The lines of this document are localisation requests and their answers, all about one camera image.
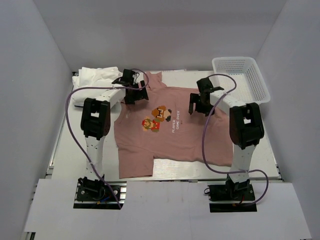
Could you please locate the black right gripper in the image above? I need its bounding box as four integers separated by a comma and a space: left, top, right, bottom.
189, 93, 216, 117

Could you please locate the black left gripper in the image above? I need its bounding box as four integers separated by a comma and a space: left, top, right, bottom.
124, 80, 148, 105

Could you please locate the pink printed t shirt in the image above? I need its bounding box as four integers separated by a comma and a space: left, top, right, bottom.
113, 70, 235, 179

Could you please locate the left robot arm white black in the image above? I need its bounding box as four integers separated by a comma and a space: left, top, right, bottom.
80, 68, 149, 181

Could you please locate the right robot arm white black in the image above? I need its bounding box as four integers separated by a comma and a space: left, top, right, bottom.
188, 77, 265, 200

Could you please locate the white folded t shirt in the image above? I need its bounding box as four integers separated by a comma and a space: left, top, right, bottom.
71, 66, 123, 107

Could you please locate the white plastic mesh basket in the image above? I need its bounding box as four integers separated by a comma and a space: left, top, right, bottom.
212, 56, 271, 105

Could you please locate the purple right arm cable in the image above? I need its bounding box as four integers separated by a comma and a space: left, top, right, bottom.
201, 73, 270, 207

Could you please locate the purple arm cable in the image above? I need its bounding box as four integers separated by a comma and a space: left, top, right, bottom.
64, 68, 151, 210
201, 73, 270, 207

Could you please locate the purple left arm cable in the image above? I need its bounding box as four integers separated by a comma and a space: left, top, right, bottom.
64, 68, 151, 210

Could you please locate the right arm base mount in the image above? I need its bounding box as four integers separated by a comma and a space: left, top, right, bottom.
203, 184, 257, 213

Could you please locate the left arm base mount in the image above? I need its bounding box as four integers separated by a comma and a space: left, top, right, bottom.
73, 177, 127, 210

